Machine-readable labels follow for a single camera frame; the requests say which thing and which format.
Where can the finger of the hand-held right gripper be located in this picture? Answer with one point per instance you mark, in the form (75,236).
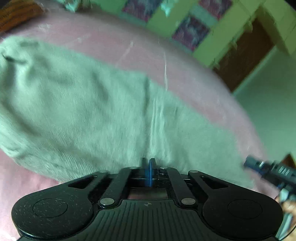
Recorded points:
(253,163)

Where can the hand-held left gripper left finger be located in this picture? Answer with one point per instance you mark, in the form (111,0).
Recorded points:
(144,172)

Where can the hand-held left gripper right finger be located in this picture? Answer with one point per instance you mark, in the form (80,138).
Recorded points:
(152,172)

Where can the person's right hand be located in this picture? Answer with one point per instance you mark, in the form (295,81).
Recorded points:
(290,207)

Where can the brown wooden door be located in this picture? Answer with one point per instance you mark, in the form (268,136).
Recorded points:
(245,58)

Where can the pink checked bed sheet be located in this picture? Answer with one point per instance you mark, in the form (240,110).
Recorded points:
(161,58)

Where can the cream overhead cabinet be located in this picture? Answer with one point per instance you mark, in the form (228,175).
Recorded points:
(279,20)

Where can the white heart print pillow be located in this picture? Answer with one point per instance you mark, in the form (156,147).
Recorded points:
(71,4)

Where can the orange striped pillow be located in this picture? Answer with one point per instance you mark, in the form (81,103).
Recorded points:
(16,14)

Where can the wall poster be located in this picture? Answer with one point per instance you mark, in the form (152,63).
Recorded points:
(216,8)
(190,32)
(141,9)

